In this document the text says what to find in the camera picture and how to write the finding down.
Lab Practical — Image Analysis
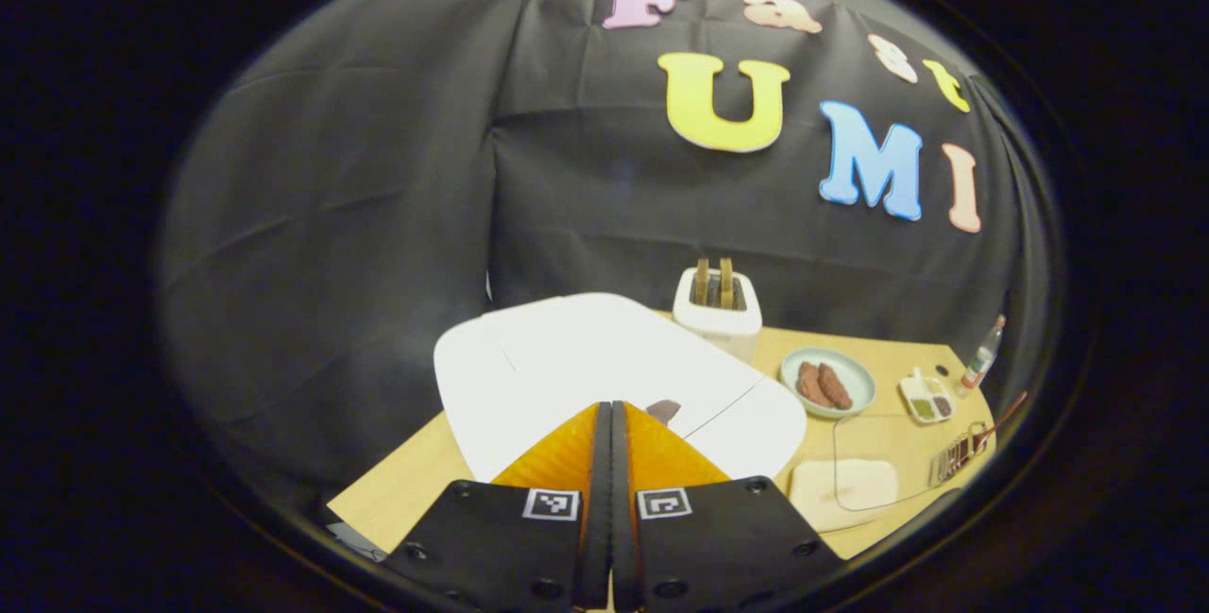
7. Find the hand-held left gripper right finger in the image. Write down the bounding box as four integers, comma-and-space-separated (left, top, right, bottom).
612, 402, 846, 613

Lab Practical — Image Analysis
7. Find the white toaster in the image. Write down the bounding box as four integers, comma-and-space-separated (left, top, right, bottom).
673, 264, 763, 364

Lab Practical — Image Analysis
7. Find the pale green plate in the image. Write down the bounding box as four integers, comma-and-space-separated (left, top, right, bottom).
780, 347, 877, 419

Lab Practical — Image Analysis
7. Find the clear plastic water bottle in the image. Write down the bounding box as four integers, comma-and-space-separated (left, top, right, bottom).
961, 315, 1007, 392

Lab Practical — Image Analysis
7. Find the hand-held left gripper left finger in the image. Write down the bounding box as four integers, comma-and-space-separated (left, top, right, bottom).
383, 402, 613, 613

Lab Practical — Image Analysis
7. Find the metal wire chopstick holder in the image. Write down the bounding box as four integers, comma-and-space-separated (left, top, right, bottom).
928, 421, 990, 488

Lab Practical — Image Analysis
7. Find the clear glass rice container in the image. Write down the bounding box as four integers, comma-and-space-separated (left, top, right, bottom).
789, 413, 974, 534

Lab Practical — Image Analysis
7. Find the red meat slice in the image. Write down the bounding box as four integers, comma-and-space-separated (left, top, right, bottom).
817, 363, 853, 410
796, 362, 832, 408

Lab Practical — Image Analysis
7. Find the pale blue white object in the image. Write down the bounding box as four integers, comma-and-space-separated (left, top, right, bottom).
326, 520, 388, 562

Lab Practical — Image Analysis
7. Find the white divided bean dish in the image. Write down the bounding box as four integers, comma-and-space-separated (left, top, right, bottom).
899, 367, 957, 425

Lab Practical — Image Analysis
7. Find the white rice cooker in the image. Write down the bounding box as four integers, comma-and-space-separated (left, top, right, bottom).
434, 293, 809, 484

